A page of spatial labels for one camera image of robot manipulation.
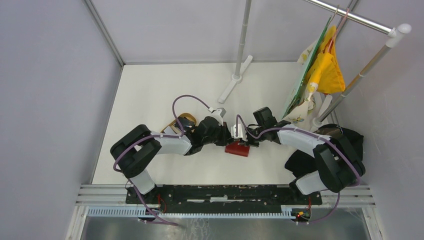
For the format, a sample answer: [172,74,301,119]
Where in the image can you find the black cloth pile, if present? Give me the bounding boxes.
[284,123,364,178]

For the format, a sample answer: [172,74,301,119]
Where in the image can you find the green patterned hanging garment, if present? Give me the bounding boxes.
[280,18,332,127]

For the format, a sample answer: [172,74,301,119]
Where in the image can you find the white cable duct strip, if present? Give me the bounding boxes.
[86,206,294,220]

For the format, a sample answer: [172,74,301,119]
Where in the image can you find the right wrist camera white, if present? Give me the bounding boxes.
[230,123,247,141]

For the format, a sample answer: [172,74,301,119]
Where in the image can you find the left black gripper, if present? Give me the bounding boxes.
[202,122,236,147]

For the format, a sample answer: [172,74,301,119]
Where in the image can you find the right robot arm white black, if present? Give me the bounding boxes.
[232,107,365,204]

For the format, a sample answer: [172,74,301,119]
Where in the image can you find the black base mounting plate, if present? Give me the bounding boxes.
[142,184,323,214]

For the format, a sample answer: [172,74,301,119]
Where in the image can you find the wooden tray with cards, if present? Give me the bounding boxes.
[161,112,197,135]

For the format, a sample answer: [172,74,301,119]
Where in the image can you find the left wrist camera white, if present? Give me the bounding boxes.
[208,107,227,126]

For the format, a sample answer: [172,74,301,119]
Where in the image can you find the red card holder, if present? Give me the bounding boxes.
[224,141,250,157]

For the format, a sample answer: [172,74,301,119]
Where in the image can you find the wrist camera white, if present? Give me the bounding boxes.
[208,107,227,126]
[230,123,247,141]

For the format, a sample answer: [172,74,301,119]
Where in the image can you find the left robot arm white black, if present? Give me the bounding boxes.
[110,116,234,204]

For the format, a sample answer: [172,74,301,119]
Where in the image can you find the yellow hanging garment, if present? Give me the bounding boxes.
[306,25,346,94]

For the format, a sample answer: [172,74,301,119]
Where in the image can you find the metal clothes rack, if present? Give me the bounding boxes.
[217,0,412,128]

